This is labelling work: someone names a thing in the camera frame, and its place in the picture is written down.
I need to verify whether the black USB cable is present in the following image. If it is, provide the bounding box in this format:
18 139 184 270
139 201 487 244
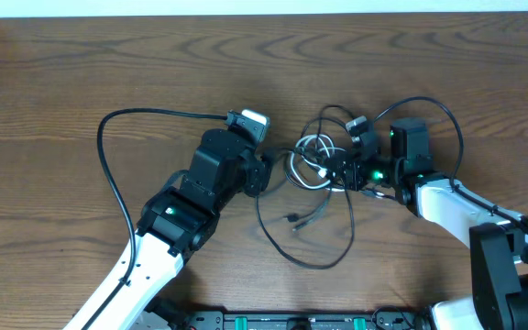
255 150 356 270

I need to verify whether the white USB cable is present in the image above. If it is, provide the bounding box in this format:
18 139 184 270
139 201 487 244
290 134 346 193

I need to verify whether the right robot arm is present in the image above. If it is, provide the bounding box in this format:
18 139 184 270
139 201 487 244
331 116 528 330

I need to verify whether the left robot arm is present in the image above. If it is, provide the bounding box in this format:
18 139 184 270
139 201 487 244
67 127 271 329

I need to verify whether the left camera cable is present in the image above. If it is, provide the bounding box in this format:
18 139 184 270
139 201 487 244
80 107 231 330

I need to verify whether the camera cable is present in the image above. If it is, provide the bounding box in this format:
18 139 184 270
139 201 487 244
80 107 231 330
372 95 528 267

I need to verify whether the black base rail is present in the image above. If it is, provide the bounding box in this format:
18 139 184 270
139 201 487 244
182 308 435 330

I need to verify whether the right camera cable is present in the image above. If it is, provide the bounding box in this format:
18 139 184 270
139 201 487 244
372 95 528 267

